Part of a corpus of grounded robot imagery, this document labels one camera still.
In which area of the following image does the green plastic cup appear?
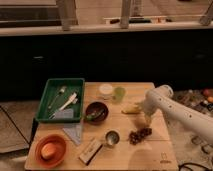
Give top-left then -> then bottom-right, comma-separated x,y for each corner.
113,87 -> 126,103

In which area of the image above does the yellow banana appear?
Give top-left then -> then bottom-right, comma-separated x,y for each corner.
122,105 -> 140,114

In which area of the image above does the wooden block with black edge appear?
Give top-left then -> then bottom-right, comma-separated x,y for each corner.
79,138 -> 103,165

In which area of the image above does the bunch of dark grapes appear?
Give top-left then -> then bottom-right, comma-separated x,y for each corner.
129,127 -> 152,145

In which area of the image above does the spice bottle rack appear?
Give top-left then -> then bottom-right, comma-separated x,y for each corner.
189,88 -> 213,155

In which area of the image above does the white plastic utensil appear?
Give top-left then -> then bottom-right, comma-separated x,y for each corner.
49,92 -> 77,118

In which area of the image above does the green vegetable in bowl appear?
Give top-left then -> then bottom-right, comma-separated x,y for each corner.
86,109 -> 104,121

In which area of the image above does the orange fruit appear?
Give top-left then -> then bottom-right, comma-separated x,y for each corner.
41,143 -> 56,160

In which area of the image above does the black cable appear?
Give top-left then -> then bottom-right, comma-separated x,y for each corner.
177,161 -> 213,171

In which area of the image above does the grey sponge in tray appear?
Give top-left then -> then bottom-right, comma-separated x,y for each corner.
53,109 -> 74,119

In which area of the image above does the green plastic tray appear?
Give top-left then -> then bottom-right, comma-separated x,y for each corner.
35,78 -> 84,123

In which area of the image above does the orange plastic bowl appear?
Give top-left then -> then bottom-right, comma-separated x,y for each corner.
35,134 -> 66,169

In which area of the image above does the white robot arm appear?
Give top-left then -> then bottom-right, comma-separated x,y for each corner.
138,85 -> 213,144

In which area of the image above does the small metal cup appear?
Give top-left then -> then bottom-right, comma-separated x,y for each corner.
105,130 -> 120,147

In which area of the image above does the dark brown bowl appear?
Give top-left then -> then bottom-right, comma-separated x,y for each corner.
84,102 -> 109,124

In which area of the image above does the grey folded cloth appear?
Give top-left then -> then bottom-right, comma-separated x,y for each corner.
63,123 -> 83,146

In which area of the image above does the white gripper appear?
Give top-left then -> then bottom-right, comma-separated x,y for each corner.
137,100 -> 154,125

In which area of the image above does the metal fork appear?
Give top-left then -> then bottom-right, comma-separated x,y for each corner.
48,86 -> 67,110

